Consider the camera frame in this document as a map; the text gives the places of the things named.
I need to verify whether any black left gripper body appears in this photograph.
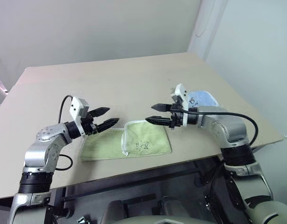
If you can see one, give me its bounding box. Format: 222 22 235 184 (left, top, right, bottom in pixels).
79 109 100 136

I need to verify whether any blue cloth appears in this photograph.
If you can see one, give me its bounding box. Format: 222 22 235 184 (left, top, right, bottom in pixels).
187 90 219 108

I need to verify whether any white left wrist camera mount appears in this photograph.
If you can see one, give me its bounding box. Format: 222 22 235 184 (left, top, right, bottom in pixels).
69 96 90 137

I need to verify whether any pale grey rounded shell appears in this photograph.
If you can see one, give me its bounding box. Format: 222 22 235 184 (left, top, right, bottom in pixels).
123 214 205 224

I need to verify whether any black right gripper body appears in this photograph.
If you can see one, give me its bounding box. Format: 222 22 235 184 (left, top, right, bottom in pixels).
168 99 185 129

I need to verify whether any green microfiber cloth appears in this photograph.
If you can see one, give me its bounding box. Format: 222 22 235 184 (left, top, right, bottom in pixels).
80 119 172 161

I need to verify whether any black metal table frame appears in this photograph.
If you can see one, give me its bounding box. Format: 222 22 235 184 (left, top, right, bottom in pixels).
47 158 228 224

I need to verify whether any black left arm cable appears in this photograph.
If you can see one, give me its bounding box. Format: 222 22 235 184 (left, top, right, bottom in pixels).
56 94 74 170

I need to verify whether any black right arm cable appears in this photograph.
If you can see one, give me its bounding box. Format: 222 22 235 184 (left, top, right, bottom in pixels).
180 109 259 150

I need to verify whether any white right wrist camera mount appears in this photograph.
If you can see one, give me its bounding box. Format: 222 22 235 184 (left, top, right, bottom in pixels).
170 83 190 128

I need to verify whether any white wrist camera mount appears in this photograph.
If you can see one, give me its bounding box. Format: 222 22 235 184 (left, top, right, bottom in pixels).
170 83 190 128
69 96 90 137

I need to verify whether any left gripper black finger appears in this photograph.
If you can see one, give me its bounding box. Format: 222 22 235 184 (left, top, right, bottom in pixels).
96 118 120 134
88 106 111 118

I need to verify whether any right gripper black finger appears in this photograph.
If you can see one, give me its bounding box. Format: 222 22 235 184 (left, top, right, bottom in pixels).
145 115 172 126
151 103 173 112

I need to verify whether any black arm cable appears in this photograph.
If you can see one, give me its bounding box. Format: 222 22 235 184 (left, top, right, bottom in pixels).
180 109 259 150
56 94 74 170

